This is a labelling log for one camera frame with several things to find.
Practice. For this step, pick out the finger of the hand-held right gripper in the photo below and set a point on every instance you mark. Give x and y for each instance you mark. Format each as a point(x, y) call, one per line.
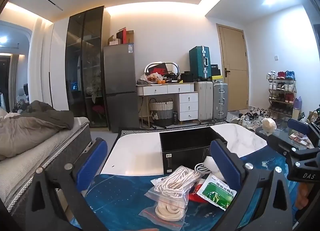
point(280, 146)
point(300, 125)

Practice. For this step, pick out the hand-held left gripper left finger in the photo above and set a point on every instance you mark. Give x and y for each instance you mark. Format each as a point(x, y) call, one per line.
point(91, 162)

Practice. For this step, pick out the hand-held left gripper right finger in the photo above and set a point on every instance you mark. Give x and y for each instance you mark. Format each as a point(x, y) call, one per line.
point(225, 163)

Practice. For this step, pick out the green white medicine packet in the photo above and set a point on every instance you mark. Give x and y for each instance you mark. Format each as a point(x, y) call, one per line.
point(216, 192)

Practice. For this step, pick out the black storage box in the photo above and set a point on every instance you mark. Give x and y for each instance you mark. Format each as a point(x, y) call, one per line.
point(185, 150)

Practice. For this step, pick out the person's right hand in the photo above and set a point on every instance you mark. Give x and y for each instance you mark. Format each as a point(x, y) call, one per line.
point(303, 196)

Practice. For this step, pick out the purple paper bag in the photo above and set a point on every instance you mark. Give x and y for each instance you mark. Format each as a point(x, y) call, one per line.
point(297, 103)

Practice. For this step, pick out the white crumpled bag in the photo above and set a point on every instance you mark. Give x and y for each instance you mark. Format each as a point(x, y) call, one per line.
point(268, 125)

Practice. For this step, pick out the metal shoe rack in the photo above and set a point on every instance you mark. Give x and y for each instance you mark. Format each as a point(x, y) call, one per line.
point(281, 96)

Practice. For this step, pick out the pile of shoes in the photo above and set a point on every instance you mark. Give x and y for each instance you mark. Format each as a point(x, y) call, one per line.
point(250, 117)

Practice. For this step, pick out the red plastic packet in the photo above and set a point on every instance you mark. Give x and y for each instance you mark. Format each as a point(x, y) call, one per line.
point(196, 196)

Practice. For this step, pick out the silver suitcase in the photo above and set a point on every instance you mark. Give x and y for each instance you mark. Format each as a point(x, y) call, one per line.
point(220, 101)

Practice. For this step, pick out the dark green jacket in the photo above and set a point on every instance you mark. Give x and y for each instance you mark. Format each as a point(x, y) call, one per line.
point(50, 115)

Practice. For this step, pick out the beige suitcase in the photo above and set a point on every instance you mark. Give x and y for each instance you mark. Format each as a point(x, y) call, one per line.
point(203, 101)

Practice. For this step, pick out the dark bottle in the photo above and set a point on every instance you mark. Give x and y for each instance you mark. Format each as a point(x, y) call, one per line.
point(175, 118)

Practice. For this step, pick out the white labelled packet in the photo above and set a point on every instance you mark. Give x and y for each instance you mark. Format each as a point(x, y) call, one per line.
point(157, 181)

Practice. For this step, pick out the grey duvet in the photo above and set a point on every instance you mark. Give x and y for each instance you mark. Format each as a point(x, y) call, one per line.
point(25, 133)

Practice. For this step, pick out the white dressing table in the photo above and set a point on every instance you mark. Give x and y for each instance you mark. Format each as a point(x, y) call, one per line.
point(187, 101)

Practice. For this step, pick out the woven laundry basket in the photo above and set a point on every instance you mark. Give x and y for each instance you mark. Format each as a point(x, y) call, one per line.
point(161, 111)

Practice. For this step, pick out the grey refrigerator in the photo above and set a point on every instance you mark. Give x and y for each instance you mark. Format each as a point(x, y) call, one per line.
point(120, 83)

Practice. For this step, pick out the tan wooden door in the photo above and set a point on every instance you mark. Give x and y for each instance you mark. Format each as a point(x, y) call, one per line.
point(233, 71)

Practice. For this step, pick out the yellow box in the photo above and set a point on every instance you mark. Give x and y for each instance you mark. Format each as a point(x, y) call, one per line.
point(216, 78)

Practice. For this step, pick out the dark glass cabinet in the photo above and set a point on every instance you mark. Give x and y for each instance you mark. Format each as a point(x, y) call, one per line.
point(83, 71)

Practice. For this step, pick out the small black box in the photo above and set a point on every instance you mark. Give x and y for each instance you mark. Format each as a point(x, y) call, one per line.
point(215, 70)

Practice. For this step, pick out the black boxes on dresser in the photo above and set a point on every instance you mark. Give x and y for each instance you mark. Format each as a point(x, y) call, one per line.
point(186, 77)

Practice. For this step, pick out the office chair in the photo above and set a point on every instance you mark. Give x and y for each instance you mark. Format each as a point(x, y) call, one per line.
point(22, 95)

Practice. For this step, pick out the white wardrobe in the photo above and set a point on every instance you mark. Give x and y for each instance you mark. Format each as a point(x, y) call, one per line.
point(47, 71)

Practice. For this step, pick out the clear plastic bag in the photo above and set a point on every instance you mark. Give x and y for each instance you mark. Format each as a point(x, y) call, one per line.
point(150, 77)

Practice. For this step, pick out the oranges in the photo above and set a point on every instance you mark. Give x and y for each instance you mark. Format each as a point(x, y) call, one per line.
point(161, 81)

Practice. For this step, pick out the teal suitcase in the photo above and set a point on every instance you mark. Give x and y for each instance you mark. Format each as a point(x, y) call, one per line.
point(198, 62)

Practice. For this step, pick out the red black box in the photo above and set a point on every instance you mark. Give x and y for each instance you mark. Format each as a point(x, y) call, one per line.
point(125, 35)

